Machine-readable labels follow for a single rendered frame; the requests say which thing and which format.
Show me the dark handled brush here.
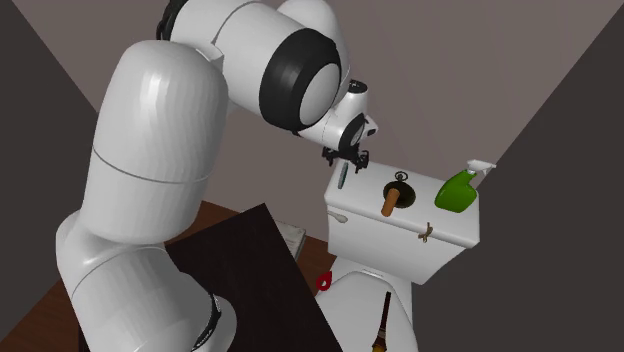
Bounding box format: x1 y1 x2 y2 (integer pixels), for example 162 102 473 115
370 290 393 352

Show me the green spray bottle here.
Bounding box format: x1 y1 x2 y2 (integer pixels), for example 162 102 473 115
433 159 498 215

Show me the black plunger with wooden handle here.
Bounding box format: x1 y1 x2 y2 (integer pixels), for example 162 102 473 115
380 180 418 219

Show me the white toilet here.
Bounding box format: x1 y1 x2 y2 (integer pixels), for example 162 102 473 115
314 157 482 352

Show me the small red object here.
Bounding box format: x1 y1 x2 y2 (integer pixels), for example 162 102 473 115
314 270 334 293

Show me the white book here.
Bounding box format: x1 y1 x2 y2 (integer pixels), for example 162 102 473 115
274 219 308 262

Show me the dark robot stand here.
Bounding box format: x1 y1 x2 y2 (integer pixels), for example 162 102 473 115
164 203 343 352

